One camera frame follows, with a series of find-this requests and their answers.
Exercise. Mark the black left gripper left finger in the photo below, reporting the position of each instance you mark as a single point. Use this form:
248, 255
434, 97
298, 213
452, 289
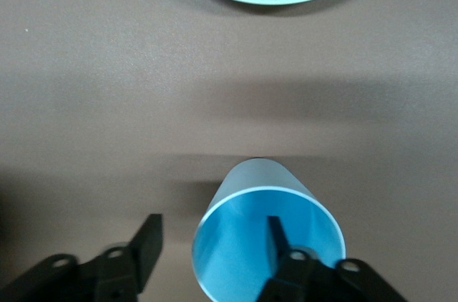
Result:
143, 244

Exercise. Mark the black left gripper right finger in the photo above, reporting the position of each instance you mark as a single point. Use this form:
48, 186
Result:
279, 241

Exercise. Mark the plain blue cup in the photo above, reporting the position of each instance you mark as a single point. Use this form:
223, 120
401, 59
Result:
232, 244

